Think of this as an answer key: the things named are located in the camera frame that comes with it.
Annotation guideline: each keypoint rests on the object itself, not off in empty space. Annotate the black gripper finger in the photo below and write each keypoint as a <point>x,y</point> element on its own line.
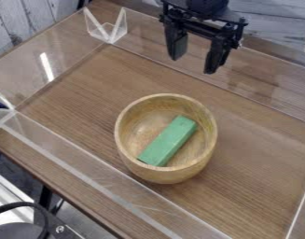
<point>218,54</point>
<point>177,37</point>

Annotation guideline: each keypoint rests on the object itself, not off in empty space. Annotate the brown wooden bowl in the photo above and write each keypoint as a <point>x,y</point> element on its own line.
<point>139,124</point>

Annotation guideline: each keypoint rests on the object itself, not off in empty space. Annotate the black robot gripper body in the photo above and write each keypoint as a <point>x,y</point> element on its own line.
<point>203,17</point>

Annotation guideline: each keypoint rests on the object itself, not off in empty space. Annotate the clear acrylic tray enclosure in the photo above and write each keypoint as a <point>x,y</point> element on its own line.
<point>69,81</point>

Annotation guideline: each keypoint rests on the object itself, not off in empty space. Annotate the black metal base plate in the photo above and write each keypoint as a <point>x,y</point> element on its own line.
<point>59,229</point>

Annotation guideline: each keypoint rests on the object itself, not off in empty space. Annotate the black table leg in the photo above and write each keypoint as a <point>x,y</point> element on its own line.
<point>46,197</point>

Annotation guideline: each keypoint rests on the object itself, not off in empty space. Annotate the green rectangular block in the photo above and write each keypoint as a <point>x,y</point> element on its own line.
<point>167,143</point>

